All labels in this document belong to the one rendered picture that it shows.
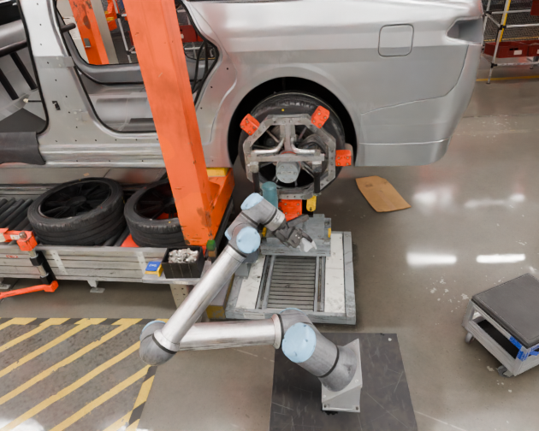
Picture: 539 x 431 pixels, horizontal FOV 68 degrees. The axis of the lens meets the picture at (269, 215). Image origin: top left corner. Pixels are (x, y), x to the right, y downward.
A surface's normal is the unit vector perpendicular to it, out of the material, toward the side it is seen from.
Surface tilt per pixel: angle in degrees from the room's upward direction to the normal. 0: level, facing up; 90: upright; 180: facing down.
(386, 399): 0
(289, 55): 90
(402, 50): 90
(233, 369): 0
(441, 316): 0
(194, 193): 90
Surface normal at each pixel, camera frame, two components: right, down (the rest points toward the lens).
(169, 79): -0.13, 0.58
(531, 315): -0.08, -0.81
